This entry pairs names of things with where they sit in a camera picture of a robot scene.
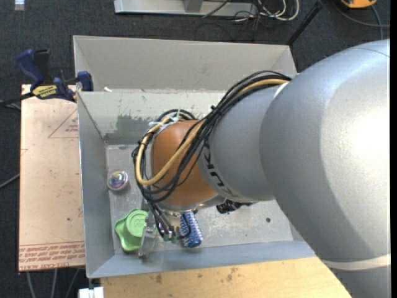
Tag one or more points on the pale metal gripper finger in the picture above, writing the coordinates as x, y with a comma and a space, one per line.
147, 244

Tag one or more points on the blue studded cylinder toy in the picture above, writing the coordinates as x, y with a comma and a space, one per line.
193, 232

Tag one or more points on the green plastic lobed knob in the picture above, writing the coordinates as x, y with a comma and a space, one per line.
129, 230

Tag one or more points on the shiny metal round top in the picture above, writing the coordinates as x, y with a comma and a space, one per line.
117, 180

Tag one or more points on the brown cardboard board, red print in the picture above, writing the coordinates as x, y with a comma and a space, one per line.
49, 178

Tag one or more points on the grey metal bin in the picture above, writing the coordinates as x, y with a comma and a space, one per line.
124, 64

